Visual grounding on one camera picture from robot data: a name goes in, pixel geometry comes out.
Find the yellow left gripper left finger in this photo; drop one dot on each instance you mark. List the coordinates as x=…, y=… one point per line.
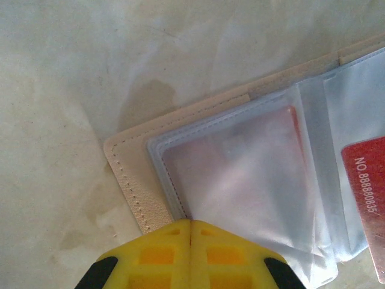
x=132, y=265

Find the red credit card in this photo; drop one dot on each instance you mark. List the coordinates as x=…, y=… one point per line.
x=367, y=180

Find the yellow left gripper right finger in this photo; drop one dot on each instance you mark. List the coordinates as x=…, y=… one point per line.
x=252, y=265

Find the beige leather card holder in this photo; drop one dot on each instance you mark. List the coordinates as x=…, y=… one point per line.
x=132, y=156

